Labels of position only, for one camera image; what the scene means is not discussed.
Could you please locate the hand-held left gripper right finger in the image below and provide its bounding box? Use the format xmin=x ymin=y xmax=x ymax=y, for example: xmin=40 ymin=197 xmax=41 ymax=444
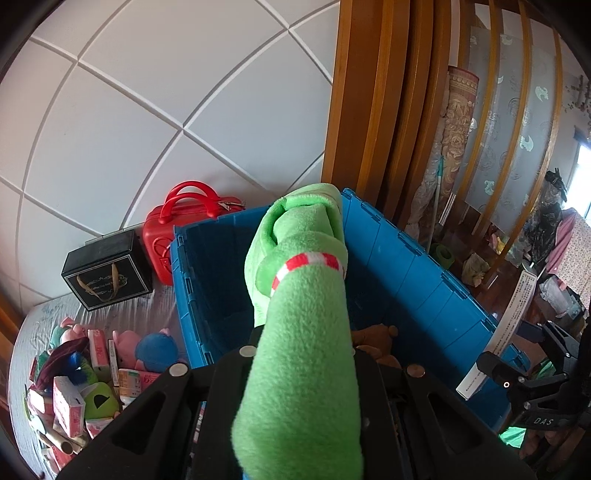
xmin=353 ymin=348 xmax=539 ymax=480

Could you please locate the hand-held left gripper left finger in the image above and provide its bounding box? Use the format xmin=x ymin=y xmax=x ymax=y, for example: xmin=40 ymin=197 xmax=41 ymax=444
xmin=58 ymin=345 xmax=259 ymax=480

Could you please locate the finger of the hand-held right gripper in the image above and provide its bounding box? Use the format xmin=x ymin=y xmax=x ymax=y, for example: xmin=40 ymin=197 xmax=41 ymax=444
xmin=476 ymin=351 xmax=525 ymax=393
xmin=517 ymin=320 xmax=585 ymax=370

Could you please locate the brown teddy bear plush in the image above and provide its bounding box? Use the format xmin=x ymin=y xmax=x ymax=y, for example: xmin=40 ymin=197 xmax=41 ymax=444
xmin=351 ymin=324 xmax=402 ymax=370

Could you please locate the white printed paper strip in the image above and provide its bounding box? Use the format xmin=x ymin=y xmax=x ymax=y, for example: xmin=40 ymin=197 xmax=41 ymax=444
xmin=456 ymin=270 xmax=539 ymax=401

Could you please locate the light green long plush toy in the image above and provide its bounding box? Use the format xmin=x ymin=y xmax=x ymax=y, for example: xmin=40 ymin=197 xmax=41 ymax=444
xmin=231 ymin=183 xmax=365 ymax=480

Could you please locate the blue plastic crate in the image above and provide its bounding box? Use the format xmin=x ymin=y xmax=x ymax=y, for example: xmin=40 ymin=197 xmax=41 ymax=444
xmin=170 ymin=187 xmax=532 ymax=437

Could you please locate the pile of assorted small items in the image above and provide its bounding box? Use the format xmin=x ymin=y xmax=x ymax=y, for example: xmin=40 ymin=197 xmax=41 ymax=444
xmin=8 ymin=284 xmax=185 ymax=480

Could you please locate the bright green cloth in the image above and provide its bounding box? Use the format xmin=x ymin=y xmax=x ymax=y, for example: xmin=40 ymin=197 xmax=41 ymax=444
xmin=499 ymin=425 xmax=527 ymax=448

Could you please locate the blue round plush toy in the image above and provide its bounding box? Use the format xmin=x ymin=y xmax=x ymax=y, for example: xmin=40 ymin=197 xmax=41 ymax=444
xmin=135 ymin=333 xmax=180 ymax=374

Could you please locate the pink floral hanging cloth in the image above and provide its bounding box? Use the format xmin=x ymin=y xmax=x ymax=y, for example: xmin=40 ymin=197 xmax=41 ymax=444
xmin=545 ymin=208 xmax=591 ymax=319

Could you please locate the lime plush toy black mouth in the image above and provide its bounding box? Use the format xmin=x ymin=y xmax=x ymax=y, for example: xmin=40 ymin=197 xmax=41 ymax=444
xmin=78 ymin=381 xmax=122 ymax=421

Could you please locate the pale crumpled cloth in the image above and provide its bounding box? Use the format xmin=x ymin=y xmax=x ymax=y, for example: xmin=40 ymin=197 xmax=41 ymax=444
xmin=462 ymin=253 xmax=488 ymax=287

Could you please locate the white pink small box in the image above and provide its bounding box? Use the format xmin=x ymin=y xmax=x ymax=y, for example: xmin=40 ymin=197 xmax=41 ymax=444
xmin=88 ymin=329 xmax=112 ymax=370

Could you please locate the dark hanging cloth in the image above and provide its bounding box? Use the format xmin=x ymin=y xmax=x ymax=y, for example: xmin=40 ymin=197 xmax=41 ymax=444
xmin=526 ymin=168 xmax=568 ymax=264

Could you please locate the green cup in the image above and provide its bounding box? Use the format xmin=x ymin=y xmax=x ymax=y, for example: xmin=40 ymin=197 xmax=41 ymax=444
xmin=431 ymin=244 xmax=455 ymax=268

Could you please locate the pink teal plush toy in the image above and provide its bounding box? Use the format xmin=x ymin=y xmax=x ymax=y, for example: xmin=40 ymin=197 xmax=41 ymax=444
xmin=51 ymin=316 xmax=88 ymax=344

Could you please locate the red small suitcase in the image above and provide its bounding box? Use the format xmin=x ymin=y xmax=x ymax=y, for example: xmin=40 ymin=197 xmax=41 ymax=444
xmin=142 ymin=181 xmax=245 ymax=286

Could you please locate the dark maroon cloth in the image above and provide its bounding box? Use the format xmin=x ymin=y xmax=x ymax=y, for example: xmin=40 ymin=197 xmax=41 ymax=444
xmin=34 ymin=337 xmax=90 ymax=391

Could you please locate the black gift box gold print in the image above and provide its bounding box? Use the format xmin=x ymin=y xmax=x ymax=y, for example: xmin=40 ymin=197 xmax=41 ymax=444
xmin=61 ymin=229 xmax=154 ymax=312

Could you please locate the cream paper tube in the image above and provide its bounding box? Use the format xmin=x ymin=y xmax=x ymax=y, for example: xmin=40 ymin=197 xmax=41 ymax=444
xmin=37 ymin=429 xmax=88 ymax=455

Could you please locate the patterned rolled carpet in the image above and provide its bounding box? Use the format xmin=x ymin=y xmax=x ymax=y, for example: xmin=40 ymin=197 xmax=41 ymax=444
xmin=411 ymin=65 xmax=481 ymax=232

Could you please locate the mop handle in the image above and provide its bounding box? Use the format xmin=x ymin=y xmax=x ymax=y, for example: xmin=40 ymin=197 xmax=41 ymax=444
xmin=427 ymin=154 xmax=446 ymax=252

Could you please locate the glass sliding door wooden frame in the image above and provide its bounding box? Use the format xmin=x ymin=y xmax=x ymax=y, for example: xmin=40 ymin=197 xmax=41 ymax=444
xmin=455 ymin=0 xmax=591 ymax=296

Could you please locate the curved wooden wall frame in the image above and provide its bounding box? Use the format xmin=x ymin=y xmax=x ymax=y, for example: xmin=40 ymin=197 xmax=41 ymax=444
xmin=321 ymin=0 xmax=467 ymax=227

